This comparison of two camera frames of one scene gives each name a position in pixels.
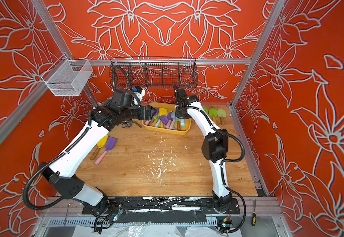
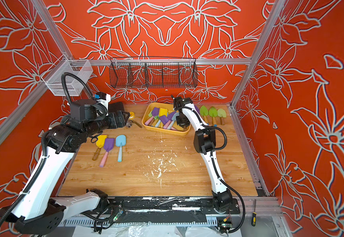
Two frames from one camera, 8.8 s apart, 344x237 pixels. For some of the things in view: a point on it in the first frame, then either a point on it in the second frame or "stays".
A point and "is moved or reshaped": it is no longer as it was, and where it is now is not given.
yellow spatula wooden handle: (100, 144) stays
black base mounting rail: (128, 205) stays
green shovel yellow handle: (213, 113) stays
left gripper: (150, 115) → (115, 123)
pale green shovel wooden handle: (222, 113) stays
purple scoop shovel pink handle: (109, 143) is moved or reshaped
